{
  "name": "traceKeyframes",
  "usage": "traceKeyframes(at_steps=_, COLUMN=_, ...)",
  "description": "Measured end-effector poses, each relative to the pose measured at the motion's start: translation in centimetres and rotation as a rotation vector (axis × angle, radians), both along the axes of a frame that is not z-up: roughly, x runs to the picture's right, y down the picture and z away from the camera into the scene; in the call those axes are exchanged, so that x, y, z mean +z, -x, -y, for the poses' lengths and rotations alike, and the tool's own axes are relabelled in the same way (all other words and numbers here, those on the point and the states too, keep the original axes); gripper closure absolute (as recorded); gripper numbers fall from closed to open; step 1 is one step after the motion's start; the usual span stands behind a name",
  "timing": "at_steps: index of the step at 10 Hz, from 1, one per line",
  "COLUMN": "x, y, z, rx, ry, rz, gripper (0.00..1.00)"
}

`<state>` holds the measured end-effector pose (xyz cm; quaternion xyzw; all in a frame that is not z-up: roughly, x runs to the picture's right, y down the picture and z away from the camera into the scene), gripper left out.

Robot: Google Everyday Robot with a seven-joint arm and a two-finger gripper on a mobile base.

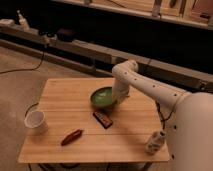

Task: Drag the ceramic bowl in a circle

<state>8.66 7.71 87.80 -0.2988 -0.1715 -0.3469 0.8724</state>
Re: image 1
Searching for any green ceramic bowl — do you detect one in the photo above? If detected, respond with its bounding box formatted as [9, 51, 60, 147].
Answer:
[90, 87, 116, 108]

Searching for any brown chocolate bar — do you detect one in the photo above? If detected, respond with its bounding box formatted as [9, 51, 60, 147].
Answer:
[93, 112, 113, 129]

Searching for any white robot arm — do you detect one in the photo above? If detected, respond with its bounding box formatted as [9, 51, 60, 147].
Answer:
[112, 60, 213, 171]

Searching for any wooden table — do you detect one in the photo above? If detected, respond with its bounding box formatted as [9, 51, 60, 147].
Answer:
[18, 78, 169, 163]

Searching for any red chili pepper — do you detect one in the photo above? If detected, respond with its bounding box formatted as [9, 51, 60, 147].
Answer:
[61, 129, 83, 146]

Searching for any dark round object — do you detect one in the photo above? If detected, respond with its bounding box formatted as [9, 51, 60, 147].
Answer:
[56, 28, 75, 42]

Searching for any white plastic bottle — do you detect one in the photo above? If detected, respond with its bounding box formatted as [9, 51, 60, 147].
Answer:
[145, 131, 166, 155]

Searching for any white paper cup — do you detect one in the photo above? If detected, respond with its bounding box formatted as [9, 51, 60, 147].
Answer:
[24, 111, 48, 133]

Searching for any white spray bottle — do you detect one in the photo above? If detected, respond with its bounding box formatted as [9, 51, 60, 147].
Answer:
[17, 11, 30, 31]

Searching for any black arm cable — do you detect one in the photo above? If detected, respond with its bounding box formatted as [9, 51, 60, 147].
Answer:
[154, 100, 175, 130]

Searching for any black floor cable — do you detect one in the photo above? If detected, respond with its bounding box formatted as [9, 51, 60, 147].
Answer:
[0, 46, 47, 76]

